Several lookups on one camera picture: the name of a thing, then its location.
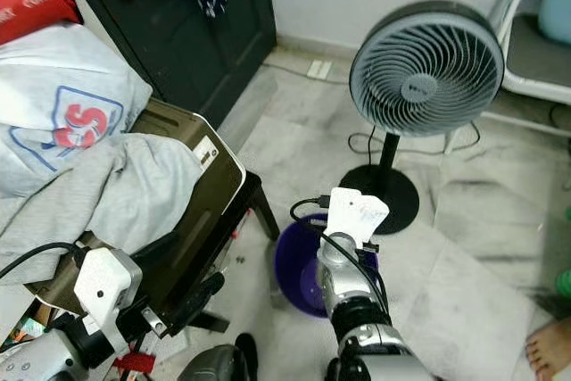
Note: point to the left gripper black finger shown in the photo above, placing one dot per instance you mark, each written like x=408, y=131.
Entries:
x=196, y=301
x=153, y=249

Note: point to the grey garment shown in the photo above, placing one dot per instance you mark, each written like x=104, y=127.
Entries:
x=125, y=194

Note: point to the robot left leg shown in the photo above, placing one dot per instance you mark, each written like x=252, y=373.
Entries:
x=210, y=368

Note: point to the robot leg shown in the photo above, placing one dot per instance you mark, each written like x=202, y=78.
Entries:
x=210, y=368
x=335, y=372

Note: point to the brown case white trim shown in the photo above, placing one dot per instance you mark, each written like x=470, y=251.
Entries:
x=214, y=202

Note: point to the purple plastic basin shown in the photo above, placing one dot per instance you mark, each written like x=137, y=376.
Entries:
x=299, y=265

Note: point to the green printed packet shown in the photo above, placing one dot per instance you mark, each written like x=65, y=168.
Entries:
x=28, y=327

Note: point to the robot right leg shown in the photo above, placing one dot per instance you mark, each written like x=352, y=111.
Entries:
x=335, y=372

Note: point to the white plastic bag blue logo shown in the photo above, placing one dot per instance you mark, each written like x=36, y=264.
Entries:
x=53, y=78

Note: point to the black cabinet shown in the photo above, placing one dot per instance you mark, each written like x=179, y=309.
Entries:
x=187, y=51

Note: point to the white power strip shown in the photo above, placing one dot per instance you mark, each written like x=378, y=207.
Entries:
x=318, y=70

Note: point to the grey standing fan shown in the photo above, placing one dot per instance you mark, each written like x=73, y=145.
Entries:
x=426, y=69

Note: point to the white shelf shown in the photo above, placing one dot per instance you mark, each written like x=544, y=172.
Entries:
x=535, y=69

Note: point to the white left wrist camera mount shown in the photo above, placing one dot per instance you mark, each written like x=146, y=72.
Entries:
x=103, y=287

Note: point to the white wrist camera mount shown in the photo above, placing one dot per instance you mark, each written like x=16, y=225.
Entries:
x=352, y=216
x=103, y=287

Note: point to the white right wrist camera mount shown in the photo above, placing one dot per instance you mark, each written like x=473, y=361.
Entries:
x=352, y=216

